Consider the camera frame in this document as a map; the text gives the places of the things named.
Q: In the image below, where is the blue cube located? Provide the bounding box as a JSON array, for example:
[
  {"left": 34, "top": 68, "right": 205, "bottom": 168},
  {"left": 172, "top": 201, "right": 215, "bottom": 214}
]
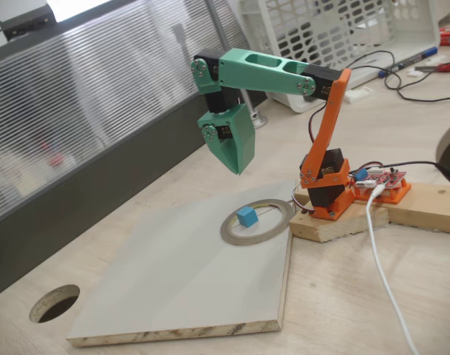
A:
[{"left": 236, "top": 206, "right": 259, "bottom": 229}]

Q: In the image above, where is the silver metal partition foot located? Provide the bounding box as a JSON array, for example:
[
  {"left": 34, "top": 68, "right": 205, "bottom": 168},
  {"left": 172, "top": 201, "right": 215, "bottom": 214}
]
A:
[{"left": 242, "top": 88, "right": 269, "bottom": 130}]

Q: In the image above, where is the white plastic piece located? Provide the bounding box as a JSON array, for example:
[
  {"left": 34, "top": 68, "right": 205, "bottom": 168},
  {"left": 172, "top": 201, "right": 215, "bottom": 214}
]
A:
[{"left": 344, "top": 87, "right": 373, "bottom": 104}]

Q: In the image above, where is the grey ribbed partition panel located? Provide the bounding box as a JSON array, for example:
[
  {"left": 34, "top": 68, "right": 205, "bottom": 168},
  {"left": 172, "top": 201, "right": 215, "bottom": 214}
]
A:
[{"left": 0, "top": 0, "right": 270, "bottom": 301}]

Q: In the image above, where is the grey-faced chipboard panel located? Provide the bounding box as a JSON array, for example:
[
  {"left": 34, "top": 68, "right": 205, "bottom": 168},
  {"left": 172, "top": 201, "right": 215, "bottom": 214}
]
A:
[{"left": 66, "top": 180, "right": 298, "bottom": 348}]

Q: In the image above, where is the plain wooden block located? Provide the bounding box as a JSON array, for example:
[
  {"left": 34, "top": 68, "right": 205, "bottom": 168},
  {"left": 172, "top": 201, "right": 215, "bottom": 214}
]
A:
[{"left": 289, "top": 205, "right": 391, "bottom": 244}]

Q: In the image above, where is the red circuit board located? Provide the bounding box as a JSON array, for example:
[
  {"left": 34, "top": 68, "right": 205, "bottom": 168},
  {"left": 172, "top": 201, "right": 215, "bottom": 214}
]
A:
[{"left": 352, "top": 166, "right": 409, "bottom": 192}]

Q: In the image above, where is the blue and white marker pen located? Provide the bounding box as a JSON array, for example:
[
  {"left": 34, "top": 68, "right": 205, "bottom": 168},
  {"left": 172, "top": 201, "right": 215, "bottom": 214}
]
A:
[{"left": 378, "top": 46, "right": 439, "bottom": 78}]

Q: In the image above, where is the wooden plank with holes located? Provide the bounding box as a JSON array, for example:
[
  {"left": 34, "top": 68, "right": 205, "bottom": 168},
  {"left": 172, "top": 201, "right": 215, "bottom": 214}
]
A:
[{"left": 357, "top": 180, "right": 450, "bottom": 237}]

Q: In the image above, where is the white plastic basket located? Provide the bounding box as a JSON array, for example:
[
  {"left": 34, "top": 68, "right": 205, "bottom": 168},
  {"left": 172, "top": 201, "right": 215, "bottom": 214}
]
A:
[{"left": 239, "top": 0, "right": 440, "bottom": 114}]

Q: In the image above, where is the grey ring of tape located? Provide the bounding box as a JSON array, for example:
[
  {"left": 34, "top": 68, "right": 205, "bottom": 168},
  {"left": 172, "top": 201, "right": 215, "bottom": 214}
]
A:
[{"left": 219, "top": 198, "right": 296, "bottom": 246}]

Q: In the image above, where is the white cable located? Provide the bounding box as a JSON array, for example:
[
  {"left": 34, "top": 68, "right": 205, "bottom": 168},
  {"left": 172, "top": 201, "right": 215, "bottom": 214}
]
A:
[{"left": 364, "top": 184, "right": 420, "bottom": 355}]

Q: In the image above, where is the black cable at circuit board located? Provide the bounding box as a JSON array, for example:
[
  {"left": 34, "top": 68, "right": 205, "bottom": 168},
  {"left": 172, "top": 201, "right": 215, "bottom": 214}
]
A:
[{"left": 379, "top": 160, "right": 450, "bottom": 184}]

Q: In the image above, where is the long black cable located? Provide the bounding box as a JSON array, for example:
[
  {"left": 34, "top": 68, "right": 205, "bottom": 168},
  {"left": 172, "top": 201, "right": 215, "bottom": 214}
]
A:
[{"left": 348, "top": 50, "right": 450, "bottom": 103}]

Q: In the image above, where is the black camera on partition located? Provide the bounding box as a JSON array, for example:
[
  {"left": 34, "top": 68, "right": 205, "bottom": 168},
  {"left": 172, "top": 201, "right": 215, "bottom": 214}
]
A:
[{"left": 0, "top": 3, "right": 56, "bottom": 40}]

